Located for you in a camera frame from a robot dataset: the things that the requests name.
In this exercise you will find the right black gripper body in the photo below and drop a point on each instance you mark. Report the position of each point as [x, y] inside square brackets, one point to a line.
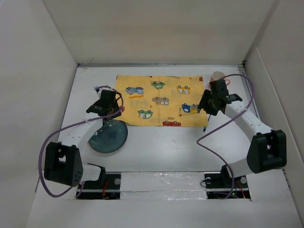
[207, 103]

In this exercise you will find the yellow car-print cloth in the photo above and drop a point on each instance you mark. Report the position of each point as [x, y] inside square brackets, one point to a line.
[161, 100]

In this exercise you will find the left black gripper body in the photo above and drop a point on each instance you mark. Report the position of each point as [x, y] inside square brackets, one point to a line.
[113, 108]

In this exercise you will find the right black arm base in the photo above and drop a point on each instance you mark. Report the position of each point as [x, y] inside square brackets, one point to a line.
[219, 185]

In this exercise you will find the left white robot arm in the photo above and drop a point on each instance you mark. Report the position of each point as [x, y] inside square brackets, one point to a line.
[63, 160]

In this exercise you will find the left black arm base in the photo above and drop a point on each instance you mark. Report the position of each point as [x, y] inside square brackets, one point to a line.
[109, 189]

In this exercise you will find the teal ceramic plate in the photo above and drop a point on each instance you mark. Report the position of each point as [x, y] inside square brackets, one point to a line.
[110, 137]

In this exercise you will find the pink ceramic mug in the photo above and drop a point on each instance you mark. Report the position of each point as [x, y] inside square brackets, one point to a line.
[217, 75]

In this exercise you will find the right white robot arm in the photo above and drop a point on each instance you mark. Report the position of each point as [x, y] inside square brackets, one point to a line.
[268, 148]

